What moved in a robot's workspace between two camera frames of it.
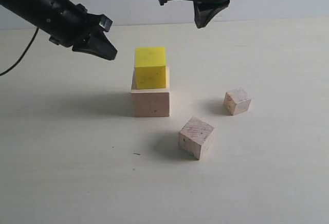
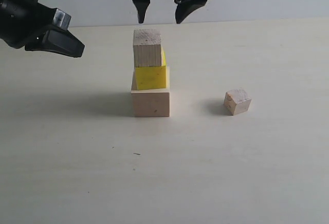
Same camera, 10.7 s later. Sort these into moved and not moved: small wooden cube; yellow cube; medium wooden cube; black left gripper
Moved: medium wooden cube; black left gripper
Not moved: small wooden cube; yellow cube
